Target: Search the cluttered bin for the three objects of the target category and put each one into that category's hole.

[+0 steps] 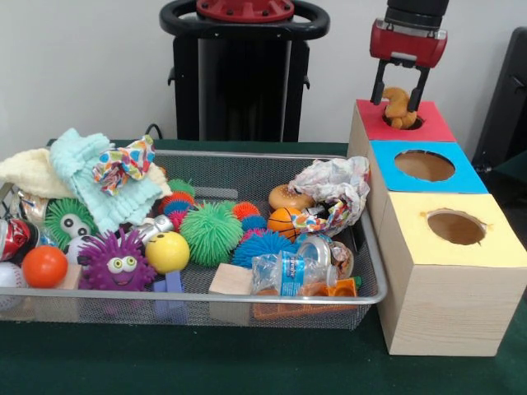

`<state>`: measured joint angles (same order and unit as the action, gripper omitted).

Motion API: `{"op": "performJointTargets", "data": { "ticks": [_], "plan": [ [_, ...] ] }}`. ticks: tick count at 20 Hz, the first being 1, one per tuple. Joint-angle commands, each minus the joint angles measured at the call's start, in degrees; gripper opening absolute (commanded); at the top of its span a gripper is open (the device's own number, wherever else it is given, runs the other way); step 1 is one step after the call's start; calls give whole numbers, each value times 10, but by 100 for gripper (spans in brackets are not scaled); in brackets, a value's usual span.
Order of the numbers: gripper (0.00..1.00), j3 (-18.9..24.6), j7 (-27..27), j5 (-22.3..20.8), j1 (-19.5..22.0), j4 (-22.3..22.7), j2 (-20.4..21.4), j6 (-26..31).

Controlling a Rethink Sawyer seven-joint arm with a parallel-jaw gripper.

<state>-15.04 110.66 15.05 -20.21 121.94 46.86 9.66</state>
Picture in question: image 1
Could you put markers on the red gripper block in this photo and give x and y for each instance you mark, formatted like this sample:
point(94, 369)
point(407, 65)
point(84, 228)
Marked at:
point(408, 45)

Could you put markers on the brown teddy bear toy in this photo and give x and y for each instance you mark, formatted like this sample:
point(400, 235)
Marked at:
point(398, 107)

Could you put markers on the polka dot patterned cloth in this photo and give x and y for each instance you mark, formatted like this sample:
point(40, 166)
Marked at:
point(123, 164)

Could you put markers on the light blue knitted cloth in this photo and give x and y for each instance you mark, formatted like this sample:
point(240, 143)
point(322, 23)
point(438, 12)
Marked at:
point(74, 164)

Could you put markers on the cream waffle cloth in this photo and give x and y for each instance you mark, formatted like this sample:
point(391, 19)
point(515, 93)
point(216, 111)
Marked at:
point(29, 171)

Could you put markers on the wooden box with three holes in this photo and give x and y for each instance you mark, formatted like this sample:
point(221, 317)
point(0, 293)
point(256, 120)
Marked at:
point(445, 271)

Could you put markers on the shallow clear mesh bin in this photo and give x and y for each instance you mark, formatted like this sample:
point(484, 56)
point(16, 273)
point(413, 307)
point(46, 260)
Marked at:
point(366, 280)

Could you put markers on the black panel on stand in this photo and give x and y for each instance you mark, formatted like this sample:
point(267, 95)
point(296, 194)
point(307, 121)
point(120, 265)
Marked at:
point(506, 107)

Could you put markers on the tan orange ball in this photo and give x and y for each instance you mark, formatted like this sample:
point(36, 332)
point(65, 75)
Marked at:
point(288, 196)

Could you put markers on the orange basketball toy ball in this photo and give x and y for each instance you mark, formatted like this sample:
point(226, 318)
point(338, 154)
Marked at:
point(280, 222)

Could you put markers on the large blue spiky ball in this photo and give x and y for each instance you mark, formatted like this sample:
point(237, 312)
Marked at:
point(263, 245)

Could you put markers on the crushed clear plastic bottle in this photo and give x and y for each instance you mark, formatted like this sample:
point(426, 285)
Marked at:
point(288, 273)

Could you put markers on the plain wooden block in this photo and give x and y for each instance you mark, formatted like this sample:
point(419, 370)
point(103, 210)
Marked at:
point(230, 280)

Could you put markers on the yellow smiley ball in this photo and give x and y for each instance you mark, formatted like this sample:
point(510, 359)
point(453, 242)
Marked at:
point(167, 252)

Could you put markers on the purple building block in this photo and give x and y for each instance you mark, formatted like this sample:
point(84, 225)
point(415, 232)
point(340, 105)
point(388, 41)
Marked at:
point(169, 284)

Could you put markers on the dark green table cloth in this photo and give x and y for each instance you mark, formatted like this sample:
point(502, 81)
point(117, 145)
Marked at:
point(247, 370)

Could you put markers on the purple spiky ball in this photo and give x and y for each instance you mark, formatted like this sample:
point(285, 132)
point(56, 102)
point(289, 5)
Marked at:
point(115, 263)

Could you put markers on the green spiky ball with eyes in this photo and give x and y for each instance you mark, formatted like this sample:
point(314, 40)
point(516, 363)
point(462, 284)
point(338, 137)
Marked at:
point(67, 222)

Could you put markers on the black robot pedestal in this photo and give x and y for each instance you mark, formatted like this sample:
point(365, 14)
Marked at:
point(239, 90)

